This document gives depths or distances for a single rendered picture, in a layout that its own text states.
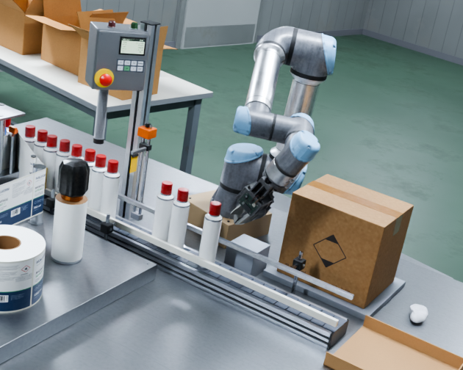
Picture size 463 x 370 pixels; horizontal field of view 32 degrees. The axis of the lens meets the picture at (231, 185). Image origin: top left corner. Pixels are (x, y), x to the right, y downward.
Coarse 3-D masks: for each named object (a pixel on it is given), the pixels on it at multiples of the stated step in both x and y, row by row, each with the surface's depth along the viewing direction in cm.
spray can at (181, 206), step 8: (184, 192) 234; (176, 200) 236; (184, 200) 235; (176, 208) 235; (184, 208) 235; (176, 216) 236; (184, 216) 236; (176, 224) 237; (184, 224) 238; (176, 232) 238; (184, 232) 239; (168, 240) 240; (176, 240) 239
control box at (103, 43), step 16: (96, 32) 238; (112, 32) 239; (128, 32) 241; (144, 32) 243; (96, 48) 240; (112, 48) 241; (96, 64) 241; (112, 64) 243; (96, 80) 243; (112, 80) 245; (128, 80) 247
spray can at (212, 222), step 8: (216, 208) 229; (208, 216) 230; (216, 216) 230; (208, 224) 230; (216, 224) 230; (208, 232) 231; (216, 232) 231; (208, 240) 231; (216, 240) 232; (200, 248) 234; (208, 248) 232; (216, 248) 234; (200, 256) 235; (208, 256) 233
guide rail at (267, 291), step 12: (48, 192) 261; (96, 216) 251; (120, 228) 247; (132, 228) 244; (156, 240) 240; (180, 252) 236; (204, 264) 232; (216, 264) 231; (228, 276) 229; (240, 276) 227; (252, 288) 225; (264, 288) 223; (288, 300) 219; (312, 312) 216; (336, 324) 213
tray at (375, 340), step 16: (368, 320) 227; (352, 336) 222; (368, 336) 224; (384, 336) 225; (400, 336) 223; (336, 352) 213; (352, 352) 215; (368, 352) 216; (384, 352) 217; (400, 352) 218; (416, 352) 220; (432, 352) 219; (448, 352) 216; (336, 368) 206; (352, 368) 203; (368, 368) 209; (384, 368) 210; (400, 368) 211; (416, 368) 213; (432, 368) 214; (448, 368) 215
